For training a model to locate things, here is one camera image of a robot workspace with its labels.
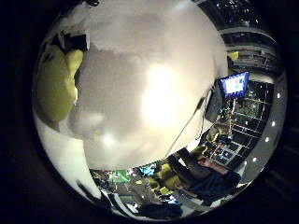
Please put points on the green broccoli plush toy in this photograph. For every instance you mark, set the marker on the green broccoli plush toy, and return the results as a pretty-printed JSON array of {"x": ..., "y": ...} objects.
[{"x": 56, "y": 87}]

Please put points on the green plastic bag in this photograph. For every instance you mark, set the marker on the green plastic bag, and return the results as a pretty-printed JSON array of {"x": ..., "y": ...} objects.
[{"x": 120, "y": 176}]

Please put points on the blue toy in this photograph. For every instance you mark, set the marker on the blue toy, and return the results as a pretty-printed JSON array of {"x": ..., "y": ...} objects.
[{"x": 148, "y": 170}]

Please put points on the open black laptop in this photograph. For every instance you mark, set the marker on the open black laptop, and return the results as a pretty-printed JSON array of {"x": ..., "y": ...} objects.
[{"x": 232, "y": 87}]

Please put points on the yellow-green chair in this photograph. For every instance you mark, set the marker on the yellow-green chair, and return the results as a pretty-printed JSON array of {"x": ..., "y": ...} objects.
[{"x": 166, "y": 179}]

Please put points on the dark storage shelf rack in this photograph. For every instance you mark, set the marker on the dark storage shelf rack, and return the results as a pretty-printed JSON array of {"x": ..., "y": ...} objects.
[{"x": 249, "y": 124}]

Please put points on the person in dark shirt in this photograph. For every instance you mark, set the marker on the person in dark shirt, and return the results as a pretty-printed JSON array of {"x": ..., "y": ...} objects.
[{"x": 211, "y": 180}]

